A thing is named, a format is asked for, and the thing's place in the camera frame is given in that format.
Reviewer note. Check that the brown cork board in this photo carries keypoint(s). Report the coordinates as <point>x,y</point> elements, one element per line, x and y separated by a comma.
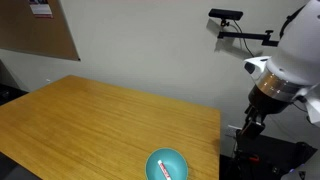
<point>30,30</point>

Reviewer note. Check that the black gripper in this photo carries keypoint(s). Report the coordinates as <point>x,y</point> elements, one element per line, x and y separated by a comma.
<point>266,100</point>

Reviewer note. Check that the red and white marker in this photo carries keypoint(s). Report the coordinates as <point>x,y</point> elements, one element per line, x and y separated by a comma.
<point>164,170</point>

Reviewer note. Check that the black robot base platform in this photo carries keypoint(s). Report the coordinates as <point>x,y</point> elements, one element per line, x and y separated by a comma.
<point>273,150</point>

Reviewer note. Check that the orange and black clamp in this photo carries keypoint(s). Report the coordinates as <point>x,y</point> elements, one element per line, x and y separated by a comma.
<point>250,158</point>

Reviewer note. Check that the paper poster on board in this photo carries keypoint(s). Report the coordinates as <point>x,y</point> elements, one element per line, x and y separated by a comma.
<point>40,8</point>

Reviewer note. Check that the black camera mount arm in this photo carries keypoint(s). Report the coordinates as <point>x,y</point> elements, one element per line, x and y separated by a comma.
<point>246,35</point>

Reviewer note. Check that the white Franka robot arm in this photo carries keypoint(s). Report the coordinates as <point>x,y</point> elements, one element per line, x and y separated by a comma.
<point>296,50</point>

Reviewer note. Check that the teal bowl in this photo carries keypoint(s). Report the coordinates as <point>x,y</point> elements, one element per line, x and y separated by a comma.
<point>175,163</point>

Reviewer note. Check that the black stereo camera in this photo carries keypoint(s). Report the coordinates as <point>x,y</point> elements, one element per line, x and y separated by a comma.
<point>226,14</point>

